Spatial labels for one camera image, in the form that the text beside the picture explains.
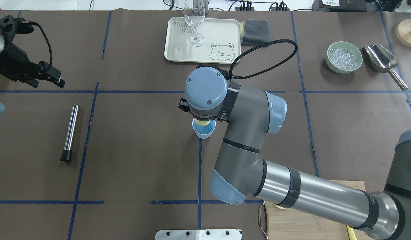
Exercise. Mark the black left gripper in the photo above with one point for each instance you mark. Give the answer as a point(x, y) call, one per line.
point(12, 57)

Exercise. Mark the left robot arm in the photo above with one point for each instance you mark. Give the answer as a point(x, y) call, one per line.
point(14, 62)

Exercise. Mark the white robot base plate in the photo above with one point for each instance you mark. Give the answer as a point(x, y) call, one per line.
point(199, 234)

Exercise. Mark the wooden cup tree stand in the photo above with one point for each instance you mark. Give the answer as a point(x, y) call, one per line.
point(403, 32)

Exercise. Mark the steel ice scoop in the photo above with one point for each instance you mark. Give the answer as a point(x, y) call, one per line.
point(383, 61)

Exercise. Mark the bamboo cutting board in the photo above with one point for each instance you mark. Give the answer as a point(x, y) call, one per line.
point(292, 224)

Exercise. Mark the green bowl of ice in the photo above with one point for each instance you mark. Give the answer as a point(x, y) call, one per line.
point(343, 57)

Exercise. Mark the steel muddler black tip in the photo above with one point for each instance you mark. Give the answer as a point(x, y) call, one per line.
point(67, 150)

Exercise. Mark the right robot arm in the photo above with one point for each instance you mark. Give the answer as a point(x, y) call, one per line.
point(341, 156)

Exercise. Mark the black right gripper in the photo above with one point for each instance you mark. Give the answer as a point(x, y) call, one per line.
point(183, 105)

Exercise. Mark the yellow lemon slice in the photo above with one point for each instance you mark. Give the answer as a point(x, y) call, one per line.
point(201, 123)

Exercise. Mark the clear wine glass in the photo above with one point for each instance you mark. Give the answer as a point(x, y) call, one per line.
point(194, 15)

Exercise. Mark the light blue paper cup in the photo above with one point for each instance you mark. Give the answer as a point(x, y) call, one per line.
point(204, 132)

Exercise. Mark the grey folded cloth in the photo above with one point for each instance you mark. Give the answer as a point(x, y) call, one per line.
point(255, 32)

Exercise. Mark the yellow plastic knife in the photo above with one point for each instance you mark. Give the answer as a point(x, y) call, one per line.
point(351, 233)

